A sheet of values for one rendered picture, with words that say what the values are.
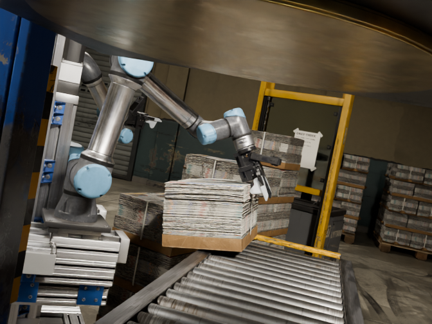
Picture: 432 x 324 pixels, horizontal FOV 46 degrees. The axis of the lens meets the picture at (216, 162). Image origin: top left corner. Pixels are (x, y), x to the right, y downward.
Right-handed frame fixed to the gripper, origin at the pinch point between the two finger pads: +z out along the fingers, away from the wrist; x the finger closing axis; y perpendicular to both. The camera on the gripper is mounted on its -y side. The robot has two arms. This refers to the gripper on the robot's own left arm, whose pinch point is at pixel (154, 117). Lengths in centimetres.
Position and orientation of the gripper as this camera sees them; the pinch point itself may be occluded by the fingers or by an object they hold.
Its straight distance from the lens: 279.7
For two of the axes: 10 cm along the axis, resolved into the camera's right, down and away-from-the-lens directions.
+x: 7.0, 3.1, -6.5
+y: -2.9, 9.5, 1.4
